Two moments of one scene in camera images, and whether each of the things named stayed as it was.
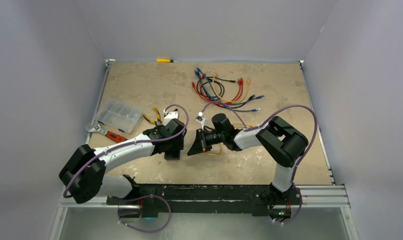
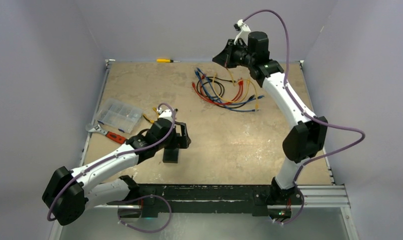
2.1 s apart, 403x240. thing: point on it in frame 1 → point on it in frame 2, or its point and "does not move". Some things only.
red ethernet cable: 225,103 does not move
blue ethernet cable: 259,97 does not move
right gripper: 200,144 → 225,58
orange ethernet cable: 238,101 does not move
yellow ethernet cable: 220,144 → 256,102
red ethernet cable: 219,103 does not move
